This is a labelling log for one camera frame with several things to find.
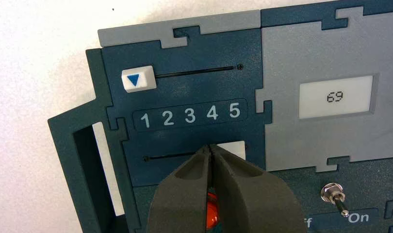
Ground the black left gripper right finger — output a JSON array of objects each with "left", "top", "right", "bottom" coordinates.
[{"left": 210, "top": 144, "right": 309, "bottom": 233}]

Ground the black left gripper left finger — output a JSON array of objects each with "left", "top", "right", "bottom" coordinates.
[{"left": 146, "top": 145, "right": 212, "bottom": 233}]

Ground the plain white slider knob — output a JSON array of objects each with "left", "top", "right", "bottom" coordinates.
[{"left": 215, "top": 140, "right": 246, "bottom": 161}]

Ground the white slider knob blue triangle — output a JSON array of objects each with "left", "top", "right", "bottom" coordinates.
[{"left": 121, "top": 65, "right": 158, "bottom": 94}]

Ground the red push button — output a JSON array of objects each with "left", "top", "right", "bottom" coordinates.
[{"left": 205, "top": 192, "right": 220, "bottom": 231}]

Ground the small white display screen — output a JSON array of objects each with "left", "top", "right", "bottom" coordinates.
[{"left": 298, "top": 74, "right": 376, "bottom": 120}]

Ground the grey and blue control box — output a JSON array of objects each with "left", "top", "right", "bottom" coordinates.
[{"left": 48, "top": 0, "right": 393, "bottom": 233}]

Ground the metal toggle switch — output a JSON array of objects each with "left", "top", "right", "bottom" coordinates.
[{"left": 320, "top": 182, "right": 350, "bottom": 218}]

